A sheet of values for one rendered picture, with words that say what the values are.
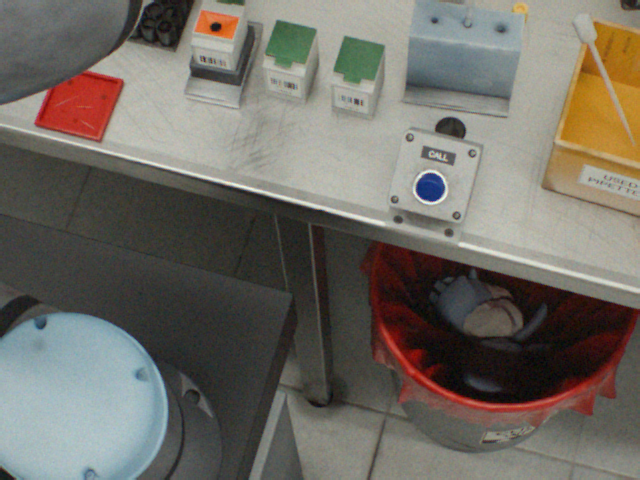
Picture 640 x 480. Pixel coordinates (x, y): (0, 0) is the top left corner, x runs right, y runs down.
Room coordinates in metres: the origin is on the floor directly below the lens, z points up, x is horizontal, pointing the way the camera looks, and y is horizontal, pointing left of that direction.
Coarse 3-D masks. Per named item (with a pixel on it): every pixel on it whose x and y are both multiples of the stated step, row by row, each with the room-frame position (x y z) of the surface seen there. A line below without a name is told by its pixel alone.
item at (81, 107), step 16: (80, 80) 0.61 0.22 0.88; (96, 80) 0.61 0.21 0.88; (112, 80) 0.60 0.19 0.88; (48, 96) 0.59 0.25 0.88; (64, 96) 0.59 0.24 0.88; (80, 96) 0.59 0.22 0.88; (96, 96) 0.59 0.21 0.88; (112, 96) 0.59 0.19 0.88; (48, 112) 0.58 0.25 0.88; (64, 112) 0.58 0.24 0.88; (80, 112) 0.58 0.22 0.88; (96, 112) 0.57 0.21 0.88; (112, 112) 0.57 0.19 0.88; (48, 128) 0.56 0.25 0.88; (64, 128) 0.56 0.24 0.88; (80, 128) 0.56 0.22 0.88; (96, 128) 0.56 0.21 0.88
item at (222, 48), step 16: (208, 0) 0.64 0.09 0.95; (208, 16) 0.62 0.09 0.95; (224, 16) 0.62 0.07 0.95; (240, 16) 0.62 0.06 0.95; (192, 32) 0.61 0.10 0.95; (208, 32) 0.61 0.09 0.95; (224, 32) 0.61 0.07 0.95; (240, 32) 0.61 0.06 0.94; (192, 48) 0.60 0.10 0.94; (208, 48) 0.59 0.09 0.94; (224, 48) 0.59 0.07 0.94; (240, 48) 0.61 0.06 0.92; (208, 64) 0.60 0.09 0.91; (224, 64) 0.59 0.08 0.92
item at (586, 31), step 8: (576, 16) 0.57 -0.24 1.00; (584, 16) 0.57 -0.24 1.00; (576, 24) 0.56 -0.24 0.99; (584, 24) 0.56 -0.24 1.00; (592, 24) 0.56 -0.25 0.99; (576, 32) 0.56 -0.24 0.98; (584, 32) 0.56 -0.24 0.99; (592, 32) 0.56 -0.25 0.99; (584, 40) 0.55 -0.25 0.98; (592, 40) 0.55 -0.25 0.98
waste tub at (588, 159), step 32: (608, 32) 0.57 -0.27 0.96; (576, 64) 0.53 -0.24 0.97; (608, 64) 0.57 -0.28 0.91; (576, 96) 0.55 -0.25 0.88; (608, 96) 0.55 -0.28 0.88; (576, 128) 0.52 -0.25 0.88; (608, 128) 0.51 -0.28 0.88; (576, 160) 0.45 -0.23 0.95; (608, 160) 0.44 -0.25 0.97; (576, 192) 0.45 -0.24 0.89; (608, 192) 0.44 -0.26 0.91
